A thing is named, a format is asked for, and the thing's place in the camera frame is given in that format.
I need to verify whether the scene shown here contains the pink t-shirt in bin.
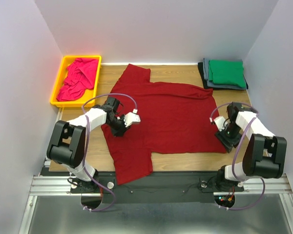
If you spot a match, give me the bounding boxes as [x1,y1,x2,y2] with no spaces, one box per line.
[56,58,99,101]

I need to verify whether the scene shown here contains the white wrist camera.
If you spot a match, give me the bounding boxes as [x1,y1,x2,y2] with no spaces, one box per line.
[209,116,226,132]
[124,112,141,128]

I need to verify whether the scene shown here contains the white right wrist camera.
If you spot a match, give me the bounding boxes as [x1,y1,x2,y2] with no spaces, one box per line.
[209,116,226,132]

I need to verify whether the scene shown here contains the folded black t-shirt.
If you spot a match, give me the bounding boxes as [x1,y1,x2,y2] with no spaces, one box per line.
[197,62,249,91]

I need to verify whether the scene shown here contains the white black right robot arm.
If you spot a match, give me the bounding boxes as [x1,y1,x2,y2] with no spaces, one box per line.
[209,102,287,191]

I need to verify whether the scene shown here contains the folded green t-shirt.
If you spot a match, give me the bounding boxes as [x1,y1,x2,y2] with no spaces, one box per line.
[208,60,247,89]

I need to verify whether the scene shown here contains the aluminium extrusion rail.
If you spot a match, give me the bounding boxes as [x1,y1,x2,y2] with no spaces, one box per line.
[29,175,293,196]

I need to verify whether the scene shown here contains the yellow plastic bin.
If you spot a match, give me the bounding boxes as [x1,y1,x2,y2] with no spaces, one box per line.
[50,55,102,108]

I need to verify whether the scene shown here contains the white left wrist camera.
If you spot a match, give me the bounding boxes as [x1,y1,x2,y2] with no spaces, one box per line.
[124,112,141,128]

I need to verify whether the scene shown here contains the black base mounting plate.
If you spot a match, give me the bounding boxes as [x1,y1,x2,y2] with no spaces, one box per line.
[70,171,245,204]

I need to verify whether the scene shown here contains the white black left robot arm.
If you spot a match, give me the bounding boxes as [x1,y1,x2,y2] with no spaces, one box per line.
[46,97,140,193]

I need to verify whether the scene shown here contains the dark red t-shirt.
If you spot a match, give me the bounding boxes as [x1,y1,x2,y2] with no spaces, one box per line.
[101,64,226,185]

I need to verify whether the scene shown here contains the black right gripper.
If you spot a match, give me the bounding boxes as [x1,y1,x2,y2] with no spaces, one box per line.
[214,121,244,153]

